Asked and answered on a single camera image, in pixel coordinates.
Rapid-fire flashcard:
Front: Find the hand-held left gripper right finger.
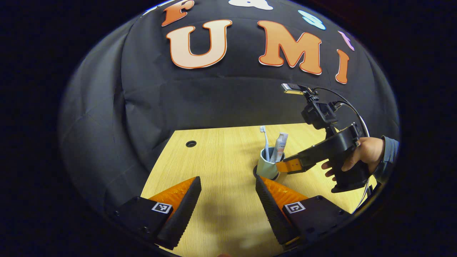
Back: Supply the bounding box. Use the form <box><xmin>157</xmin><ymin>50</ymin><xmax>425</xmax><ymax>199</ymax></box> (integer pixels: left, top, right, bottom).
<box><xmin>255</xmin><ymin>175</ymin><xmax>352</xmax><ymax>250</ymax></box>

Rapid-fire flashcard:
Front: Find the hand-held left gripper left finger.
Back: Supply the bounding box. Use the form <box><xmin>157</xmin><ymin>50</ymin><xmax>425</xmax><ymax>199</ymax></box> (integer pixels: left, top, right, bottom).
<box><xmin>107</xmin><ymin>176</ymin><xmax>202</xmax><ymax>250</ymax></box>

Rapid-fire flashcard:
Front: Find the white toothpaste tube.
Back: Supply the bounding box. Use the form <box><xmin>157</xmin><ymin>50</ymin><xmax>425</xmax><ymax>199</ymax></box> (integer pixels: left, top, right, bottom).
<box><xmin>270</xmin><ymin>132</ymin><xmax>289</xmax><ymax>163</ymax></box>

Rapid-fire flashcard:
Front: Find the pale green cup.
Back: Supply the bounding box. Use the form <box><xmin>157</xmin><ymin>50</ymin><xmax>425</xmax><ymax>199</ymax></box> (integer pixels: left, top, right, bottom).
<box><xmin>256</xmin><ymin>147</ymin><xmax>286</xmax><ymax>180</ymax></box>

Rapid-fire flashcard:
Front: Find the white toothbrush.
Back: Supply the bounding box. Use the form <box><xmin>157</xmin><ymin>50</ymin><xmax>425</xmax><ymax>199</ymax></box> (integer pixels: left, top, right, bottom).
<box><xmin>260</xmin><ymin>125</ymin><xmax>271</xmax><ymax>162</ymax></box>

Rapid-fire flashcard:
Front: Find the wooden desktop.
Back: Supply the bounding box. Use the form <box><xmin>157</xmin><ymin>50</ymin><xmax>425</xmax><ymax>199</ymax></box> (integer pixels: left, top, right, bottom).
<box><xmin>140</xmin><ymin>123</ymin><xmax>379</xmax><ymax>257</ymax></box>

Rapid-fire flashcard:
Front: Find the black backdrop cloth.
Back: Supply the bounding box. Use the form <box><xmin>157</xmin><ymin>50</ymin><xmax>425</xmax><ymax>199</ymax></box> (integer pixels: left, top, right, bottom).
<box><xmin>59</xmin><ymin>0</ymin><xmax>400</xmax><ymax>215</ymax></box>

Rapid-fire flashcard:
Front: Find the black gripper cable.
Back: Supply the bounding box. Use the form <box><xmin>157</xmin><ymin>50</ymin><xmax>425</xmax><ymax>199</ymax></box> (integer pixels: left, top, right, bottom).
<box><xmin>313</xmin><ymin>87</ymin><xmax>371</xmax><ymax>212</ymax></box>

